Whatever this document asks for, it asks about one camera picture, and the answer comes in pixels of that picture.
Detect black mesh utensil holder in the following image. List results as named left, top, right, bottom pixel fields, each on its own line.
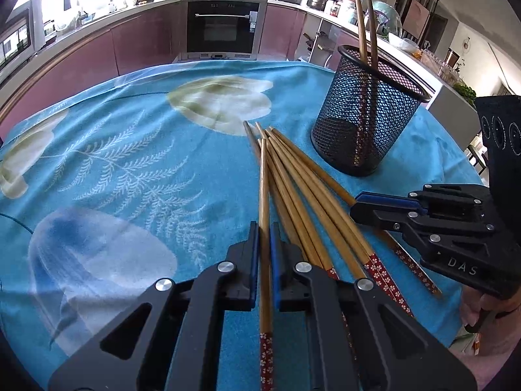
left=310, top=44, right=431, bottom=178

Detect wooden chopstick red floral end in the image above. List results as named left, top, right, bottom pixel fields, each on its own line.
left=356, top=0, right=381, bottom=167
left=259, top=138, right=275, bottom=391

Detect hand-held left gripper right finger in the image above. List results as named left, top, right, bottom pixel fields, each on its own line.
left=269, top=222, right=477, bottom=391

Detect green leafy vegetables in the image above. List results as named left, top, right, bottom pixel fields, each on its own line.
left=454, top=83, right=477, bottom=104

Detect white bowl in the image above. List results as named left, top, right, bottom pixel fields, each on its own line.
left=388, top=33, right=418, bottom=51

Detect blue floral printed tablecloth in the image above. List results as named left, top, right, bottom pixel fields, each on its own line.
left=0, top=59, right=485, bottom=391

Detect white microwave oven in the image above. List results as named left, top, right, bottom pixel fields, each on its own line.
left=0, top=8, right=35, bottom=76

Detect dark wooden door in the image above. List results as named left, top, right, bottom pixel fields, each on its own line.
left=393, top=0, right=448, bottom=43

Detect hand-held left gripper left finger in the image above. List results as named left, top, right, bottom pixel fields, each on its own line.
left=48, top=221, right=261, bottom=391

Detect pale green container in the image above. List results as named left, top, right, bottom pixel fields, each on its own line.
left=372, top=0, right=403, bottom=35

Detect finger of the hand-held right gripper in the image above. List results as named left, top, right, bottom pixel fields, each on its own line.
left=350, top=208, right=499, bottom=255
left=355, top=184, right=493, bottom=216

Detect person's right hand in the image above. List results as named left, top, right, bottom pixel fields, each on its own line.
left=461, top=287, right=521, bottom=337

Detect pink lower kitchen cabinets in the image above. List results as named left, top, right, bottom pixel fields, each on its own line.
left=0, top=2, right=310, bottom=131

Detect clear glass dish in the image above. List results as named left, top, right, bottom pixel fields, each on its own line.
left=421, top=49, right=460, bottom=84

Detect bunch of wooden chopsticks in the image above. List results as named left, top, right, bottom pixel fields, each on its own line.
left=243, top=120, right=443, bottom=351

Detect black built-in oven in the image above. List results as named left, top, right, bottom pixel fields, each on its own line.
left=186, top=0, right=261, bottom=55

